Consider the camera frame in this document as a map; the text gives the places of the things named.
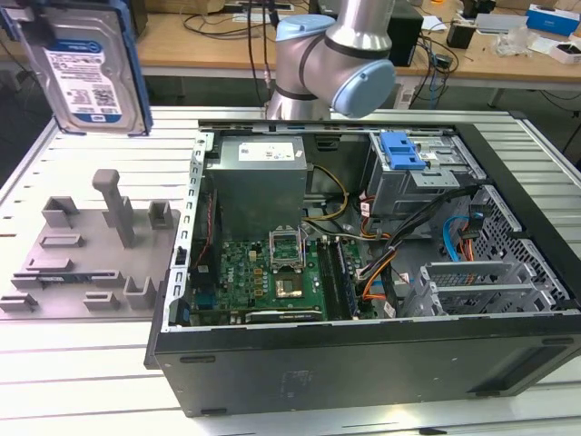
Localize blue SATA wire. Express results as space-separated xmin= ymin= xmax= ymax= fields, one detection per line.
xmin=442 ymin=206 xmax=485 ymax=263

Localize hard disk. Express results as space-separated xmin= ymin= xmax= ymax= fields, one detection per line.
xmin=0 ymin=0 xmax=153 ymax=137

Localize metal disk bay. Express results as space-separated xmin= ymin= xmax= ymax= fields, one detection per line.
xmin=403 ymin=261 xmax=573 ymax=317

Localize metal socket cover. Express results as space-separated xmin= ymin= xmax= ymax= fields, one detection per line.
xmin=269 ymin=228 xmax=304 ymax=272

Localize thin metal locking lever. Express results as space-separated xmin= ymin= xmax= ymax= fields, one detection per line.
xmin=300 ymin=225 xmax=311 ymax=273

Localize grey power supply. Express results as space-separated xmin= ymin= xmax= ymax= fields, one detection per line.
xmin=203 ymin=135 xmax=312 ymax=233

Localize CPU socket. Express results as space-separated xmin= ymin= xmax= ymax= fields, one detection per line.
xmin=273 ymin=272 xmax=306 ymax=301

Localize green motherboard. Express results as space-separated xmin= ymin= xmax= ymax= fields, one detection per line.
xmin=188 ymin=235 xmax=378 ymax=326

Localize black RAM slot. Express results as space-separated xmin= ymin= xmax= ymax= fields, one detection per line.
xmin=316 ymin=238 xmax=340 ymax=320

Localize black case fan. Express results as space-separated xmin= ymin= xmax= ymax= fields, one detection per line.
xmin=190 ymin=188 xmax=223 ymax=292

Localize green RAM stick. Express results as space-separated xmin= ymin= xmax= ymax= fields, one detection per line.
xmin=334 ymin=239 xmax=362 ymax=319
xmin=38 ymin=273 xmax=92 ymax=283

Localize black graphics card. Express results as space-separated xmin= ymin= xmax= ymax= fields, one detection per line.
xmin=244 ymin=310 xmax=326 ymax=324

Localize metal drive cage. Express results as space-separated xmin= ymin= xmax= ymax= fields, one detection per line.
xmin=365 ymin=131 xmax=482 ymax=219

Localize blue plastic cage latch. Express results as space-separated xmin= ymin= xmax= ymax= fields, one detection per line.
xmin=380 ymin=131 xmax=432 ymax=170

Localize black PC case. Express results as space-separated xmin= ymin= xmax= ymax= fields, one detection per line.
xmin=143 ymin=111 xmax=581 ymax=419

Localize wooden desk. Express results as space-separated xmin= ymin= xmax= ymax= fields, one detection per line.
xmin=135 ymin=8 xmax=581 ymax=83

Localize grey parts rack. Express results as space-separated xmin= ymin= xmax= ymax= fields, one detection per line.
xmin=0 ymin=168 xmax=182 ymax=319

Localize black desktop box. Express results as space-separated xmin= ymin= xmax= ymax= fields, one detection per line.
xmin=389 ymin=6 xmax=426 ymax=68

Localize small black box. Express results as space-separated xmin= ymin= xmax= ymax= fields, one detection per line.
xmin=447 ymin=22 xmax=478 ymax=49

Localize large black box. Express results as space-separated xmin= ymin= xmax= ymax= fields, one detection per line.
xmin=129 ymin=0 xmax=149 ymax=37

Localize silver flat box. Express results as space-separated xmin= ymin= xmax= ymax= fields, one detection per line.
xmin=474 ymin=12 xmax=530 ymax=34

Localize crumpled clear plastic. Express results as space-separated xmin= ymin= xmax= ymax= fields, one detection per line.
xmin=494 ymin=26 xmax=553 ymax=58

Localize white box with black insert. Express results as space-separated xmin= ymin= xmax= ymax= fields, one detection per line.
xmin=548 ymin=40 xmax=581 ymax=64

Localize blue white box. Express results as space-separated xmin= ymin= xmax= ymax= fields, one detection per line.
xmin=526 ymin=3 xmax=581 ymax=37

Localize red wires with white labels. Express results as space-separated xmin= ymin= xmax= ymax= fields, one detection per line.
xmin=359 ymin=193 xmax=392 ymax=242

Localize red black twisted wire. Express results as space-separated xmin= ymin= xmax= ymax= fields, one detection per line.
xmin=198 ymin=190 xmax=215 ymax=273

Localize orange yellow wire bundle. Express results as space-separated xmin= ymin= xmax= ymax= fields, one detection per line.
xmin=355 ymin=244 xmax=403 ymax=305

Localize black sleeved cable bundle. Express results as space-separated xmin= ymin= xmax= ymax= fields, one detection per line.
xmin=380 ymin=184 xmax=483 ymax=319

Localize multicoloured power wire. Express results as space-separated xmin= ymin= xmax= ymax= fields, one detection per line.
xmin=458 ymin=226 xmax=478 ymax=263

